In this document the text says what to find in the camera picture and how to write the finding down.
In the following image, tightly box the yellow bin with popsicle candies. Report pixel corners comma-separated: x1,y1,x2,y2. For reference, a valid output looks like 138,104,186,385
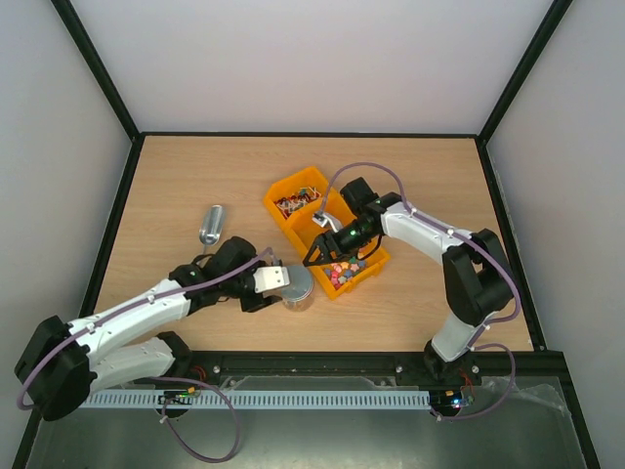
282,192,354,260

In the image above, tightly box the round metal jar lid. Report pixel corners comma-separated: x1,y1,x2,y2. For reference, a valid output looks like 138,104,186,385
281,265,314,302

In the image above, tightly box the clear glass jar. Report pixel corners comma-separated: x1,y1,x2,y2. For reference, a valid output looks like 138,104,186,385
282,294,314,312

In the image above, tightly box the yellow bin with lollipops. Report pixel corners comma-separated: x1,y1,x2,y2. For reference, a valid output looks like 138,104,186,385
263,166,328,228

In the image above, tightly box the metal candy scoop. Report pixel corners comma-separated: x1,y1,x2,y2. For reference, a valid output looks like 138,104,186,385
198,205,226,253

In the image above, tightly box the yellow bin with star candies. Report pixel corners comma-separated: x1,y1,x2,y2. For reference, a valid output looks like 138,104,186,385
310,244,391,300

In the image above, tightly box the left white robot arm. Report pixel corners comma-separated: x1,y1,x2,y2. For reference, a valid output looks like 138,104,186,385
15,236,290,421

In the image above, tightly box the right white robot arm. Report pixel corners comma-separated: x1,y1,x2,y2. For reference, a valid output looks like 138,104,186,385
303,178,521,383

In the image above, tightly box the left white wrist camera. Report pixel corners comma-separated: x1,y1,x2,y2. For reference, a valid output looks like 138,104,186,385
252,266,290,293

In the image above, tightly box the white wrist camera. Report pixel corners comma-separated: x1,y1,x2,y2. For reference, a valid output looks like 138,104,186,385
312,210,343,233
252,266,290,293

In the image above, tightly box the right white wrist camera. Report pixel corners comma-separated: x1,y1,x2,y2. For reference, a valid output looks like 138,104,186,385
312,210,343,233

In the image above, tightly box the black aluminium frame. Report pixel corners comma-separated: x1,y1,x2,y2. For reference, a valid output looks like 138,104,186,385
11,0,602,469

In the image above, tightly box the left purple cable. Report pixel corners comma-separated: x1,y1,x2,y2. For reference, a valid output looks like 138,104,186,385
16,246,282,462

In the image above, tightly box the grey slotted cable duct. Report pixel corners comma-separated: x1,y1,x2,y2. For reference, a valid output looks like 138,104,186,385
82,389,431,410

